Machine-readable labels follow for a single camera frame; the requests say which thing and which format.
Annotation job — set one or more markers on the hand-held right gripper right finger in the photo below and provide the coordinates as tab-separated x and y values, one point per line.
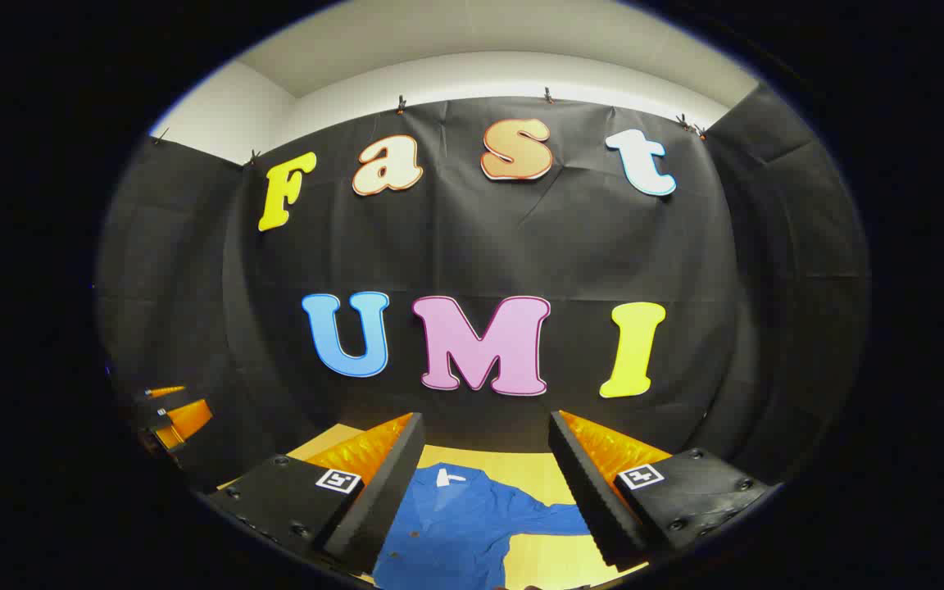
587	492

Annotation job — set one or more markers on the blue shirt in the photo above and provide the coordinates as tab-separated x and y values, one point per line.
456	524

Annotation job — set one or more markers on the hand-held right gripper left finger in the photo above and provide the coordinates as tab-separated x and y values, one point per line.
390	492

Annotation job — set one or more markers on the row of black cloth clips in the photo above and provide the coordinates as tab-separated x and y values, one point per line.
401	104

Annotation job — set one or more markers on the black backdrop cloth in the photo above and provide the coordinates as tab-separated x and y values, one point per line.
521	246

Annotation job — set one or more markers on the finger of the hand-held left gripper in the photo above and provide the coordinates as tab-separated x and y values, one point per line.
165	392
189	419

